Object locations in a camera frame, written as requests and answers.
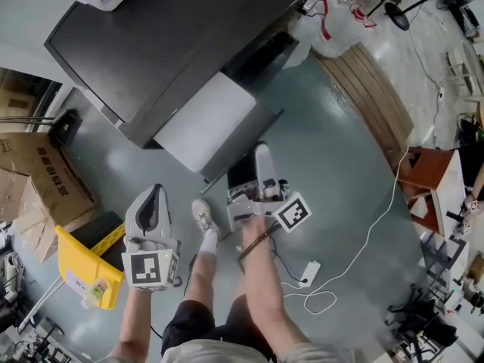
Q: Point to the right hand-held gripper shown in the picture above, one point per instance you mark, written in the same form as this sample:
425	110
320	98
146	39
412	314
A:
291	212

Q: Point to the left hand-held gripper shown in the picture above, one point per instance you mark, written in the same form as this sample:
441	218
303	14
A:
149	268

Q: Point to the person's right forearm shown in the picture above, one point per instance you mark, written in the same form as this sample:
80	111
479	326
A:
264	278

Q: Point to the person's left forearm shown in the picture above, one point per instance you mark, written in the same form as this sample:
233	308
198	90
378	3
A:
134	323

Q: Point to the person's left white shoe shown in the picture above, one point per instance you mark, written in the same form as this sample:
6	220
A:
204	216

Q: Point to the person's left white sock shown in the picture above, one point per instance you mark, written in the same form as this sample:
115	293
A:
208	242

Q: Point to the dark wrist band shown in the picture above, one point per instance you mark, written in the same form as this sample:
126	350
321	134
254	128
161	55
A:
258	243

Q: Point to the person's left leg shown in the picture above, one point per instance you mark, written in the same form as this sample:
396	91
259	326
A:
202	278

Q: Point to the black bin with yellow lid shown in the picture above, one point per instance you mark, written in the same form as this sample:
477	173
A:
79	263

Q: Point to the clear plastic cup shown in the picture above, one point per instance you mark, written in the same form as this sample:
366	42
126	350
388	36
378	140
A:
97	289

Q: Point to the printed brown cardboard box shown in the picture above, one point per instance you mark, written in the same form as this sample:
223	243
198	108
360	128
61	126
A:
56	180

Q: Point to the person's black shorts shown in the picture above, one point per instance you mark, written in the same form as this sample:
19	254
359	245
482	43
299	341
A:
189	323

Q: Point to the plain brown cardboard box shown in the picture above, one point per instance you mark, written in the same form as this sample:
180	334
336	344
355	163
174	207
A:
11	195
38	233

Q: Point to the white power strip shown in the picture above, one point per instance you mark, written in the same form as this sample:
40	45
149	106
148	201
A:
310	272

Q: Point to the wooden slat board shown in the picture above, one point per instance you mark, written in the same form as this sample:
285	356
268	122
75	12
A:
370	100

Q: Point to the small black box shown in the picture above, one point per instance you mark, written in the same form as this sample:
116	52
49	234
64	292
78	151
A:
68	127

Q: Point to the grey metal pole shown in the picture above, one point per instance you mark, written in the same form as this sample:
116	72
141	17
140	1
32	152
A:
41	303

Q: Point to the person's grey t-shirt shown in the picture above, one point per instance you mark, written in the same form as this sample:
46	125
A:
211	354

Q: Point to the clear bags with red ties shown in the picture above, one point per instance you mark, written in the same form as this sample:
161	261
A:
332	32

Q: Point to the black metal rods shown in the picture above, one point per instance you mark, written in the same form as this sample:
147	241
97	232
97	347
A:
26	120

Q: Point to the red-brown and white table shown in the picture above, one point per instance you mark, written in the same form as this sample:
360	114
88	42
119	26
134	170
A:
427	172

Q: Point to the glass partition panel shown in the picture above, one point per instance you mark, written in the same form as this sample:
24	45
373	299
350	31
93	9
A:
22	97

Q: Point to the black office chair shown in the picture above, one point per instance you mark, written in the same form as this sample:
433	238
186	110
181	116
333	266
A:
427	327

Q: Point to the light wooden rack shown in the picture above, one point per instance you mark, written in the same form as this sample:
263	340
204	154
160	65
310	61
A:
469	62

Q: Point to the white stool with black frame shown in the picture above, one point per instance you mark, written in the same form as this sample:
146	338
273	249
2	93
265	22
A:
459	263

